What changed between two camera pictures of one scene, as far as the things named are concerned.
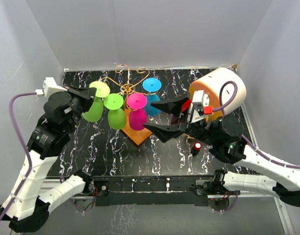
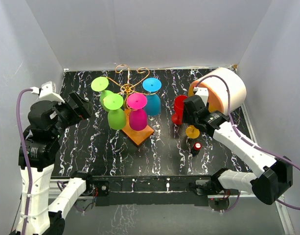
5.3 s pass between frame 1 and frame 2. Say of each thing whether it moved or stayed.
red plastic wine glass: stayed
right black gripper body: moved
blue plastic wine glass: stayed
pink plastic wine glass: stayed
